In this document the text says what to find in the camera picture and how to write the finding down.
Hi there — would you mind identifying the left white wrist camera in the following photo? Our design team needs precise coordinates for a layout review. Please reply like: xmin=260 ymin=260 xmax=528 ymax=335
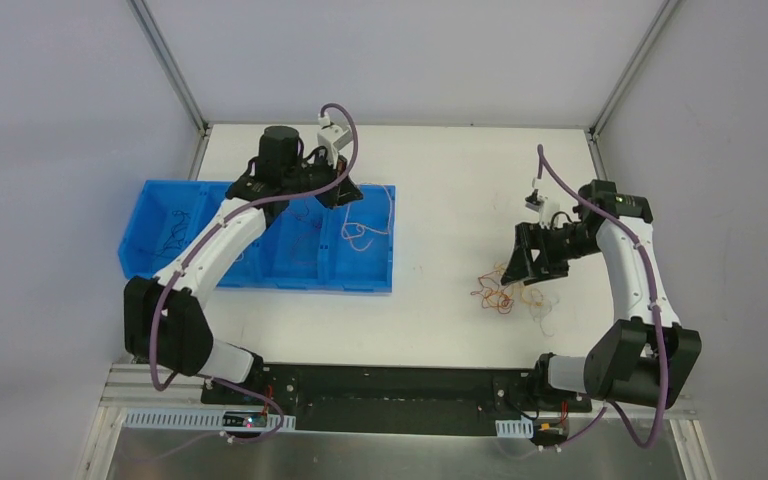
xmin=317 ymin=113 xmax=352 ymax=169

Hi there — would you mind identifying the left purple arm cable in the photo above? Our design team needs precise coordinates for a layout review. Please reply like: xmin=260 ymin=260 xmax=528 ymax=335
xmin=148 ymin=102 xmax=359 ymax=446

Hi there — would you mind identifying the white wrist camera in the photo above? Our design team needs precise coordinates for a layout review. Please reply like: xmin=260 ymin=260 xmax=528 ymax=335
xmin=317 ymin=113 xmax=352 ymax=169
xmin=525 ymin=176 xmax=561 ymax=229

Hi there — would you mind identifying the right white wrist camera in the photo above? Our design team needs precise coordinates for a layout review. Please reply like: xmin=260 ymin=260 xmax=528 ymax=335
xmin=525 ymin=176 xmax=561 ymax=229

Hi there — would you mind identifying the colourful wire bundle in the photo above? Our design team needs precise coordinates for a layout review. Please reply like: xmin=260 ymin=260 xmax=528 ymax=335
xmin=470 ymin=261 xmax=561 ymax=339

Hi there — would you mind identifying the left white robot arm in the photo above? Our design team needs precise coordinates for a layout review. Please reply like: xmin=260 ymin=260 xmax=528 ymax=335
xmin=123 ymin=122 xmax=362 ymax=405

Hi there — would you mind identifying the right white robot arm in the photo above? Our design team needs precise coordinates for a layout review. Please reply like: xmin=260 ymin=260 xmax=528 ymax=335
xmin=501 ymin=180 xmax=702 ymax=410

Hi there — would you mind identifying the blue compartment bin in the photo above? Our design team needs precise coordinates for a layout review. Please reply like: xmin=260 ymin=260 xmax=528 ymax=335
xmin=118 ymin=180 xmax=396 ymax=293

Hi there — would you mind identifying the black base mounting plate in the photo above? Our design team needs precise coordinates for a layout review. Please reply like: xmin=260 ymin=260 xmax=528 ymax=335
xmin=200 ymin=364 xmax=592 ymax=436

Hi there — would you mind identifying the red wire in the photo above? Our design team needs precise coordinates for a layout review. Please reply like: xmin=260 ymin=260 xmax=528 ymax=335
xmin=289 ymin=205 xmax=326 ymax=266

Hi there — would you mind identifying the yellow wire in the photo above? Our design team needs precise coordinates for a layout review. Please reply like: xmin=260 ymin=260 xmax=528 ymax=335
xmin=340 ymin=184 xmax=395 ymax=253

